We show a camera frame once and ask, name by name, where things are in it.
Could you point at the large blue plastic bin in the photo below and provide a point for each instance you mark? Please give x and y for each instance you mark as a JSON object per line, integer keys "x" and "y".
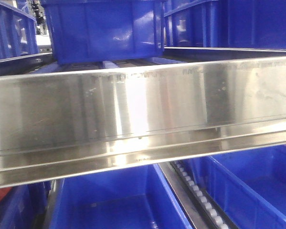
{"x": 104, "y": 30}

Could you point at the blue bin lower shelf centre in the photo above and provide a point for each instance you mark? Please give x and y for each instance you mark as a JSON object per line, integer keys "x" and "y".
{"x": 130, "y": 198}

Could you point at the blue bin shelf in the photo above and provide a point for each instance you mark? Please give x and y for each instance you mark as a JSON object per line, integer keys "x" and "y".
{"x": 22, "y": 205}
{"x": 130, "y": 198}
{"x": 249, "y": 186}

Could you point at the lower roller track strip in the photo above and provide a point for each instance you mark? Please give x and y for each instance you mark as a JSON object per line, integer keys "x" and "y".
{"x": 207, "y": 209}

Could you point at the blue bin lower shelf right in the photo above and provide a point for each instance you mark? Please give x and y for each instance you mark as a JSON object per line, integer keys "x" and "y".
{"x": 249, "y": 186}

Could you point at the blue bin lower shelf left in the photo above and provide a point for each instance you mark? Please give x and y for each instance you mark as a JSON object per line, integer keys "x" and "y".
{"x": 22, "y": 205}

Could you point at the blue crate upper left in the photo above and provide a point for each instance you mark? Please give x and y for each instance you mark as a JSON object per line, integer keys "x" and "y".
{"x": 17, "y": 32}

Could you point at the ribbed blue plastic crate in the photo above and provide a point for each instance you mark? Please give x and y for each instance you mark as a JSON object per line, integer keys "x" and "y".
{"x": 257, "y": 24}

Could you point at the stainless steel shelf front rail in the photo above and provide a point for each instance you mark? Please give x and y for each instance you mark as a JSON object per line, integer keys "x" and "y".
{"x": 56, "y": 125}

